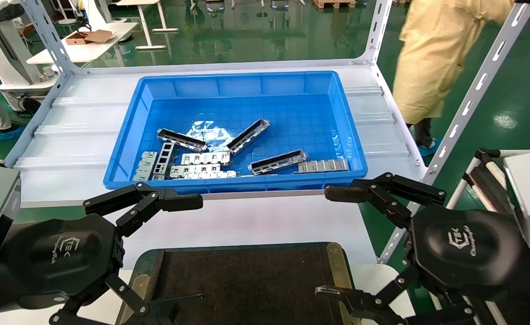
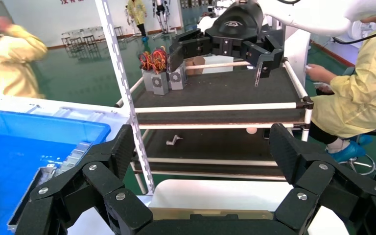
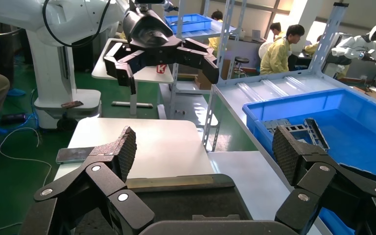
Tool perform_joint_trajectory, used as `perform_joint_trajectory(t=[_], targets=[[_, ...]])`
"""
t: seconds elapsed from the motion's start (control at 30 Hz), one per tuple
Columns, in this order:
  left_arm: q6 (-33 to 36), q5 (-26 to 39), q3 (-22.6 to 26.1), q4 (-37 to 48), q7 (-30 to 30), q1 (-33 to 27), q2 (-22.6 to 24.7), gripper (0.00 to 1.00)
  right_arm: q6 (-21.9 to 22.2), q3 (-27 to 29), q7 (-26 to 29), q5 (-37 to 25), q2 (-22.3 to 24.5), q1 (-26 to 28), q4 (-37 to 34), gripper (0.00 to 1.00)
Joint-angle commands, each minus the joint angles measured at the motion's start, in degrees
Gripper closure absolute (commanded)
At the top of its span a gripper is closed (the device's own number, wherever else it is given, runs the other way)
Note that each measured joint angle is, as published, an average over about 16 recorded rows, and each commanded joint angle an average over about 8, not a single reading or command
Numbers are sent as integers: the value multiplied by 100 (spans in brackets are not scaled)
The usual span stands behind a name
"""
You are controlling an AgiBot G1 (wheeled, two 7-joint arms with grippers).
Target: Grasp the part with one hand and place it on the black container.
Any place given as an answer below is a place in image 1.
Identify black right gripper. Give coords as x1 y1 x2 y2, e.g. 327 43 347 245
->
315 172 530 325

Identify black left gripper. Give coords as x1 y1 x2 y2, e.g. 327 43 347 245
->
0 181 204 325

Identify long grey metal channel part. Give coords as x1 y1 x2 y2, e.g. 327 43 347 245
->
248 149 308 176
226 118 271 157
157 128 208 153

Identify black container with brass rim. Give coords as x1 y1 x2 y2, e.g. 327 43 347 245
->
116 242 360 325

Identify small white container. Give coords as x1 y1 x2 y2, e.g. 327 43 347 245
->
39 65 62 83

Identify flat silver stamped plate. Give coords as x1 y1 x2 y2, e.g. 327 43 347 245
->
169 163 222 178
132 151 158 182
180 151 232 166
293 158 350 174
187 170 237 180

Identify clear crumpled plastic film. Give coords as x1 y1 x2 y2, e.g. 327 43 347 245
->
186 120 237 153

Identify grey slotted metal shelf rack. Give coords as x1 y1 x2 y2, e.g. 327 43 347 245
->
3 0 530 265

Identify large blue plastic bin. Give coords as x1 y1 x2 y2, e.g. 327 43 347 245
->
103 70 368 195

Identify person yellow coat dark trousers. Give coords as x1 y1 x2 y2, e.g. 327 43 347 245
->
391 0 516 158

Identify wide white work table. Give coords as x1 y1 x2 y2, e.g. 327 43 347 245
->
27 22 138 66

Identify open brown cardboard box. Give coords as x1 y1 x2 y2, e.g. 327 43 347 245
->
65 30 114 46

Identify white table with thin legs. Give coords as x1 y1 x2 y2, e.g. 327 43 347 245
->
114 0 179 50

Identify wooden pallet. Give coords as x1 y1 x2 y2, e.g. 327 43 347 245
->
312 0 357 9

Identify white machine with wheeled base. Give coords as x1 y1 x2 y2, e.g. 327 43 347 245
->
0 0 62 112

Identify dark metal frame part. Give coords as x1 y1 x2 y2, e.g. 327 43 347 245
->
151 142 179 181

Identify white and black tube frame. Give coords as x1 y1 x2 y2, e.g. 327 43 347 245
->
446 148 523 215

